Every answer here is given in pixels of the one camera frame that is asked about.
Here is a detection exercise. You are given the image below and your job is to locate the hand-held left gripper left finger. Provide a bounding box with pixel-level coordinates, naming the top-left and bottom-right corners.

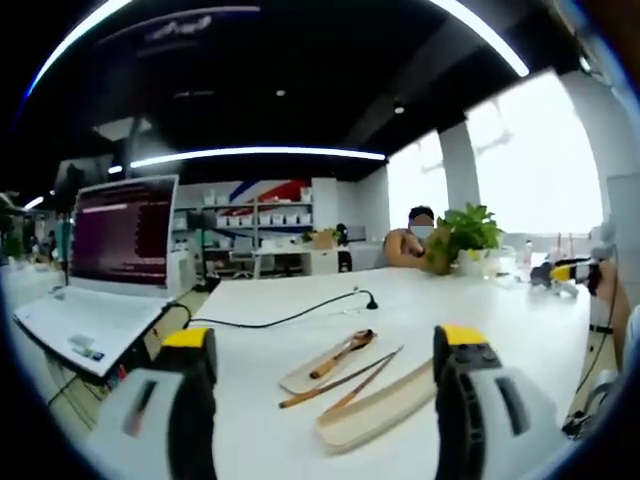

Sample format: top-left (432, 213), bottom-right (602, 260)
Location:
top-left (89, 327), bottom-right (219, 480)

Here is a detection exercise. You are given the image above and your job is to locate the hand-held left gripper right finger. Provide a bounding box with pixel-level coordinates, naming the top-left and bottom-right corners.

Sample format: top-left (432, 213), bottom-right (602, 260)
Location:
top-left (432, 323), bottom-right (559, 480)

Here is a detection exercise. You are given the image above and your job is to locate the beige cutlery case lid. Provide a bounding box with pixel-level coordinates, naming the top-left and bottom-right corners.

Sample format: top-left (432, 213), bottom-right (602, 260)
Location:
top-left (315, 357), bottom-right (439, 456)

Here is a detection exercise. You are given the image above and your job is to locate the brown wooden chopstick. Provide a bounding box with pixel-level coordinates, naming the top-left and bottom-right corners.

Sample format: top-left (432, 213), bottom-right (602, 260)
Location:
top-left (319, 349), bottom-right (402, 419)
top-left (278, 344), bottom-right (405, 410)

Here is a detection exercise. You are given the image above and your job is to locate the beige cutlery case base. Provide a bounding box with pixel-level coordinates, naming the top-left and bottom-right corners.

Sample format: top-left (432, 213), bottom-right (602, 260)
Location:
top-left (278, 330), bottom-right (379, 396)

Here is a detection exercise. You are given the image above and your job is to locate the brown wooden spoon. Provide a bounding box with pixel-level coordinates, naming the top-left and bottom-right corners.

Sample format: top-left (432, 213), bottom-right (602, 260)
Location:
top-left (308, 328), bottom-right (376, 380)

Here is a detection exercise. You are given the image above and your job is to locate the green plant in white pot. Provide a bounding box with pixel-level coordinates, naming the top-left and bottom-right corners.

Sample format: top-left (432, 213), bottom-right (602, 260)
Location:
top-left (442, 201), bottom-right (506, 278)

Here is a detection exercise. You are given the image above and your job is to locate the white laptop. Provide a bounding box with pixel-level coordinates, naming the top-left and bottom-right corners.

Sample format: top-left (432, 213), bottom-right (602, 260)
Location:
top-left (12, 174), bottom-right (181, 379)

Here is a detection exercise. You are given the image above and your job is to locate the monitor on stand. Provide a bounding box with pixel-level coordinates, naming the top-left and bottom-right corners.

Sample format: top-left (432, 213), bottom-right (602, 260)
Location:
top-left (186, 208), bottom-right (218, 282)

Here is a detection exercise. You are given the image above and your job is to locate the white office desk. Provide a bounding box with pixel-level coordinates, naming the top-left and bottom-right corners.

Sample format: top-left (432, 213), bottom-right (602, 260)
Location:
top-left (252, 244), bottom-right (354, 279)

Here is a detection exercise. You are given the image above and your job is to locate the white storage shelf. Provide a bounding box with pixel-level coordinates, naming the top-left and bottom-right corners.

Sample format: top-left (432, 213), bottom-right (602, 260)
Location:
top-left (172, 188), bottom-right (316, 251)

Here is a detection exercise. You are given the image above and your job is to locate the curved ceiling light strip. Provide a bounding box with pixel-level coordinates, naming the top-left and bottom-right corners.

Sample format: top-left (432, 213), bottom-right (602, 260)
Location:
top-left (22, 0), bottom-right (532, 99)

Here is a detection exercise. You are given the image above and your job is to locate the straight ceiling light strip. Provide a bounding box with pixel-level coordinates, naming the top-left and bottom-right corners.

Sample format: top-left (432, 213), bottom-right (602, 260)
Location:
top-left (128, 146), bottom-right (387, 170)

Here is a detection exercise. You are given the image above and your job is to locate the thin black cable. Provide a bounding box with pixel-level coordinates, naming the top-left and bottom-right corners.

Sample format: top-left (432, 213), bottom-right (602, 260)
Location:
top-left (574, 249), bottom-right (620, 397)

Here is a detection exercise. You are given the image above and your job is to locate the black power cable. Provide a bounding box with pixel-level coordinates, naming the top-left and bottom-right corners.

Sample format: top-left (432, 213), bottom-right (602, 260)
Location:
top-left (164, 288), bottom-right (381, 332)

